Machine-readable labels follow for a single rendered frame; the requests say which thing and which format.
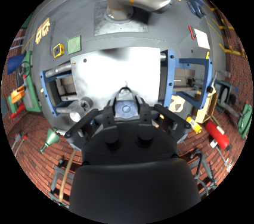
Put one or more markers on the grey steel cylinder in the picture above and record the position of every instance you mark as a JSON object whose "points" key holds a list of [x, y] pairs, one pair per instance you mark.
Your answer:
{"points": [[75, 116]]}

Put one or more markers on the grey blue machine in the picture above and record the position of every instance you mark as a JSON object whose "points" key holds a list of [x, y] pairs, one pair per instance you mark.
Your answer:
{"points": [[224, 94]]}

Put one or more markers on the grey metal stand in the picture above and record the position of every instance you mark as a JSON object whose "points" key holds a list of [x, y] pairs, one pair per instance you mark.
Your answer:
{"points": [[210, 172]]}

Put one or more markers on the green square pad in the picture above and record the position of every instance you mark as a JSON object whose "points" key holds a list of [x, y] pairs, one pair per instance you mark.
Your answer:
{"points": [[74, 45]]}

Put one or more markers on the blue jig frame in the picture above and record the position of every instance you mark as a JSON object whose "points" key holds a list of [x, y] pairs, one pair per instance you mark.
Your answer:
{"points": [[169, 73]]}

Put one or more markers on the grey wall ladder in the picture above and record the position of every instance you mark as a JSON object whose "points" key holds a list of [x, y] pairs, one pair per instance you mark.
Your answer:
{"points": [[18, 42]]}

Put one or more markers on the yellow work glove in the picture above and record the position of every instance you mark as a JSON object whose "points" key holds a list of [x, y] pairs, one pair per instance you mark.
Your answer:
{"points": [[38, 36], [46, 26]]}

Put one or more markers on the grey metal rack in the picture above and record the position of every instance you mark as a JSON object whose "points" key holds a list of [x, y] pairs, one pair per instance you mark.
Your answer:
{"points": [[56, 172]]}

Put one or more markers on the bright steel plate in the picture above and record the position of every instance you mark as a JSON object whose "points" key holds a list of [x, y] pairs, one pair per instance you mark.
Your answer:
{"points": [[111, 69]]}

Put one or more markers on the grey wall panel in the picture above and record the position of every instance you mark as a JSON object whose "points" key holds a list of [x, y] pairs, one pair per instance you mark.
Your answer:
{"points": [[4, 107]]}

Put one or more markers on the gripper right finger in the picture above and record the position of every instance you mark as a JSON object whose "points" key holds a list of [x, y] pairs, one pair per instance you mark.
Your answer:
{"points": [[145, 115]]}

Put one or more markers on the pale blue slip bush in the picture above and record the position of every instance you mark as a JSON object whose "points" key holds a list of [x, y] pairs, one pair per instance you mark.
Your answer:
{"points": [[126, 109]]}

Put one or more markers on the grey steel base plate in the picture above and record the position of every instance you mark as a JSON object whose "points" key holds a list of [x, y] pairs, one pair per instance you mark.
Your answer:
{"points": [[99, 26]]}

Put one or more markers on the beige stained rag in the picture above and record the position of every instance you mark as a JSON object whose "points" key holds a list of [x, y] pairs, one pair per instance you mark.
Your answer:
{"points": [[176, 104]]}

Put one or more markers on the green board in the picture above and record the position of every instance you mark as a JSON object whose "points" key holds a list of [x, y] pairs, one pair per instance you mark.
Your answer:
{"points": [[26, 21]]}

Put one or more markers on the green funnel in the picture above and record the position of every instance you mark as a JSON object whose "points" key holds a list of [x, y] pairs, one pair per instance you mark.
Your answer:
{"points": [[50, 139]]}

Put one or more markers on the steel tommy bar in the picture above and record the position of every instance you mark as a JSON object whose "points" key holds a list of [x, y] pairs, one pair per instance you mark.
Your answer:
{"points": [[216, 76]]}

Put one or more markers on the black round knob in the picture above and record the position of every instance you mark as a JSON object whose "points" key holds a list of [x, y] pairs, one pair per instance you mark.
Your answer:
{"points": [[209, 89]]}

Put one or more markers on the green lathe with orange guard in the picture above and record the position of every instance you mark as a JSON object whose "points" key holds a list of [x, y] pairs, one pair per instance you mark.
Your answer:
{"points": [[29, 93]]}

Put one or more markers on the blue cover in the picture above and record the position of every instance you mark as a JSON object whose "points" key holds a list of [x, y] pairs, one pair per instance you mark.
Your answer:
{"points": [[15, 64]]}

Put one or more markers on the wooden pole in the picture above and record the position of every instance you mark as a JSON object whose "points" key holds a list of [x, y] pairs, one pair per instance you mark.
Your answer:
{"points": [[66, 176]]}

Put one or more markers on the red fire extinguisher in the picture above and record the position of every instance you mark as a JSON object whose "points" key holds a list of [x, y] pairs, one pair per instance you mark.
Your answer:
{"points": [[216, 134]]}

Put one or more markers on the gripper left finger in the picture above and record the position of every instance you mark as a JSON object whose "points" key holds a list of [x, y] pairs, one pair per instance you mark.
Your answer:
{"points": [[108, 117]]}

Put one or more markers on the red and black knife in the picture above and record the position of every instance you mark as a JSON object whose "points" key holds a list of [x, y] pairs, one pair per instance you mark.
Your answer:
{"points": [[191, 31]]}

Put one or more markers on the yellow pendant box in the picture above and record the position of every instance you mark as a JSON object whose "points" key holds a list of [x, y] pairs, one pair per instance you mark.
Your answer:
{"points": [[58, 50]]}

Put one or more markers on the blue bench vise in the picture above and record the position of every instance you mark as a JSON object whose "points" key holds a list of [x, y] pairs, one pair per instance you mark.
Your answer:
{"points": [[197, 5]]}

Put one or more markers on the grey pipe with red valve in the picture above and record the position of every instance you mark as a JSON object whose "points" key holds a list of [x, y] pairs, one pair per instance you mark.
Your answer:
{"points": [[18, 141]]}

